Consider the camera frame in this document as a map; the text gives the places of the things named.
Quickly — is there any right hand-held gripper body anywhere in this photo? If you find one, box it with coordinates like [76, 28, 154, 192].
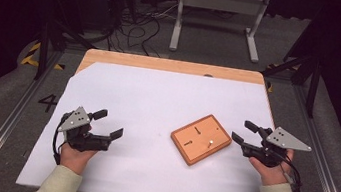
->
[239, 122, 315, 174]

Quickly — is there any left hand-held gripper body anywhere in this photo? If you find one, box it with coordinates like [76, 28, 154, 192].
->
[55, 104, 116, 156]

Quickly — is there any wooden photo frame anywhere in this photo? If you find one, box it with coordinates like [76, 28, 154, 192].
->
[166, 109, 236, 172]

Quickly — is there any person's left hand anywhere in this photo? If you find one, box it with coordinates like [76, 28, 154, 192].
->
[57, 140, 100, 178]

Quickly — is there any person's right hand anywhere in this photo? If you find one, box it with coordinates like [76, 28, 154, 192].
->
[245, 143, 296, 190]

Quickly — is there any white paper sheet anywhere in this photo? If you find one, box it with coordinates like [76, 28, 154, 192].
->
[15, 52, 282, 192]

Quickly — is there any yellow black hazard tape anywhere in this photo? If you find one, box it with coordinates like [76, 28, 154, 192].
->
[264, 60, 298, 97]
[20, 39, 68, 72]

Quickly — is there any black metal stand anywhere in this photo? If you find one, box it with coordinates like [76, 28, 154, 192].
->
[27, 0, 104, 89]
[256, 0, 332, 119]

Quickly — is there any grey metal stand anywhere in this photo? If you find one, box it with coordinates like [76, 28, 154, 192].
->
[168, 0, 272, 64]

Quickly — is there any left hand-held gripper cable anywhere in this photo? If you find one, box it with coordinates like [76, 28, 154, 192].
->
[49, 111, 71, 167]

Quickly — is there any hand-held gripper cable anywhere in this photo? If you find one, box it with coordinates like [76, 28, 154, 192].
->
[49, 111, 71, 167]
[274, 151, 308, 192]

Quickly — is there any right hand-held gripper cable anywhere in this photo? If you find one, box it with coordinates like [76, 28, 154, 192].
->
[274, 151, 308, 192]

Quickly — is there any tangle of black floor cables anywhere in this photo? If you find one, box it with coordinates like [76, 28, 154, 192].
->
[103, 0, 180, 61]

